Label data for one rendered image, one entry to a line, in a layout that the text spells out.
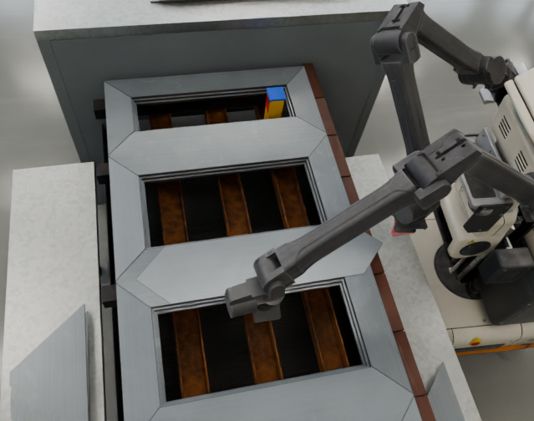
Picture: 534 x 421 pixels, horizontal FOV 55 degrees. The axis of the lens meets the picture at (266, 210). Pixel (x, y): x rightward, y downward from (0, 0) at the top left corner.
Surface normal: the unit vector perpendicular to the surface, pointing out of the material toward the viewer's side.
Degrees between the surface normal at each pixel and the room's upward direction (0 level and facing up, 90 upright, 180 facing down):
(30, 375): 0
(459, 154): 35
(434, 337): 0
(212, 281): 0
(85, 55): 90
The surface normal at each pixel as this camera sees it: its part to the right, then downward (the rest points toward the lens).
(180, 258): 0.09, -0.51
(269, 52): 0.20, 0.85
